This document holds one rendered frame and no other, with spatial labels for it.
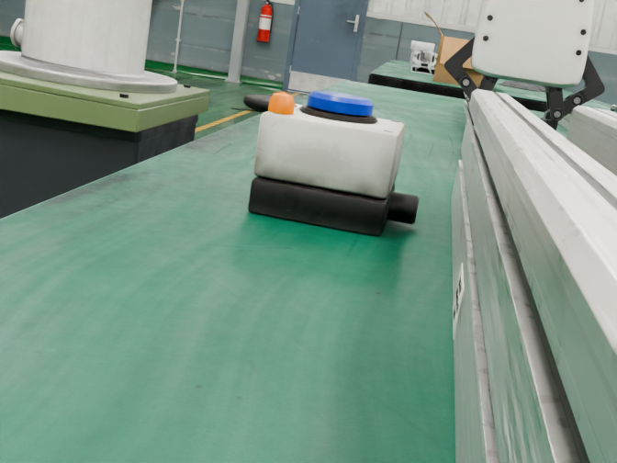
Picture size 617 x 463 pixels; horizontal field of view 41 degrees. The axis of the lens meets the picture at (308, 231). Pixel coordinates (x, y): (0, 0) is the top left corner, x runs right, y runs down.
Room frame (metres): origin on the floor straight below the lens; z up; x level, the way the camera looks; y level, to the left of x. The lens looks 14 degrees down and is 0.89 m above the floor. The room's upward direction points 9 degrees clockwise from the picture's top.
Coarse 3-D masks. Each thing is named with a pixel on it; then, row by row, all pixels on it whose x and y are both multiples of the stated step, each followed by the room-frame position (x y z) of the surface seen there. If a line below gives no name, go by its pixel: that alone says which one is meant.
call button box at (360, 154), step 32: (288, 128) 0.47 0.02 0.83; (320, 128) 0.46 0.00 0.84; (352, 128) 0.46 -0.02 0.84; (384, 128) 0.48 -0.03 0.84; (256, 160) 0.47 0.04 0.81; (288, 160) 0.47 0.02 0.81; (320, 160) 0.46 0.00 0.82; (352, 160) 0.46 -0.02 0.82; (384, 160) 0.46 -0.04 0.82; (256, 192) 0.47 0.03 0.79; (288, 192) 0.47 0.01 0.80; (320, 192) 0.46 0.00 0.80; (352, 192) 0.46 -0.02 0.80; (384, 192) 0.46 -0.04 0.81; (320, 224) 0.46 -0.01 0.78; (352, 224) 0.46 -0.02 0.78; (384, 224) 0.47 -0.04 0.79
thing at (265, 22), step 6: (264, 6) 11.67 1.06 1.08; (270, 6) 11.70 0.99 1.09; (264, 12) 11.65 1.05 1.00; (270, 12) 11.67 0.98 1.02; (264, 18) 11.64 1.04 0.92; (270, 18) 11.68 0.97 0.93; (264, 24) 11.65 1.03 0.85; (270, 24) 11.70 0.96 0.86; (258, 30) 11.70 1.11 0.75; (264, 30) 11.65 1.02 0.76; (270, 30) 11.69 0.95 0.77; (258, 36) 11.67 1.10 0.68; (264, 36) 11.65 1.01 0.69; (264, 42) 11.65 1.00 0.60
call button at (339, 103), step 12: (312, 96) 0.49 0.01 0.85; (324, 96) 0.49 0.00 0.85; (336, 96) 0.49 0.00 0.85; (348, 96) 0.49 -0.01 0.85; (360, 96) 0.51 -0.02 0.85; (324, 108) 0.49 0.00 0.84; (336, 108) 0.48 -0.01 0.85; (348, 108) 0.48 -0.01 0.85; (360, 108) 0.49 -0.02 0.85; (372, 108) 0.50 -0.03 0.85
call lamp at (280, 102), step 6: (276, 96) 0.47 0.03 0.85; (282, 96) 0.47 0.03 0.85; (288, 96) 0.47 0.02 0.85; (270, 102) 0.47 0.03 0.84; (276, 102) 0.47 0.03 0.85; (282, 102) 0.47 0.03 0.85; (288, 102) 0.47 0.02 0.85; (294, 102) 0.48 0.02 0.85; (270, 108) 0.47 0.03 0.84; (276, 108) 0.47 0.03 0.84; (282, 108) 0.47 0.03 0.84; (288, 108) 0.47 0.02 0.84; (288, 114) 0.47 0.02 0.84
